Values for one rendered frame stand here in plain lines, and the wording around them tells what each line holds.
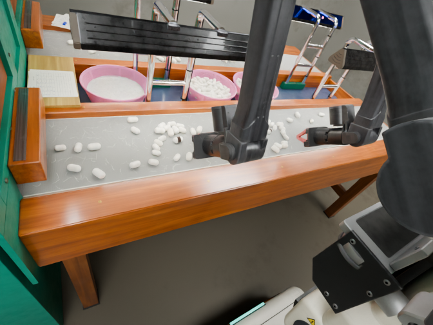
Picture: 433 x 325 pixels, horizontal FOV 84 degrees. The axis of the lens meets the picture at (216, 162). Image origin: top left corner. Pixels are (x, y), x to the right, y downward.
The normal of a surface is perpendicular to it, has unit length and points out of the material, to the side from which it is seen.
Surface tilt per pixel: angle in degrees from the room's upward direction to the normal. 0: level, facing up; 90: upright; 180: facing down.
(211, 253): 0
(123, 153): 0
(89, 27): 58
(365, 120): 92
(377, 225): 0
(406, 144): 93
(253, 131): 75
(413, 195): 93
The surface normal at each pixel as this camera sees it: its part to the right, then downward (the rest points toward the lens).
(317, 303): 0.20, -0.76
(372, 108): -0.84, 0.11
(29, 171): 0.40, 0.73
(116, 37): 0.49, 0.26
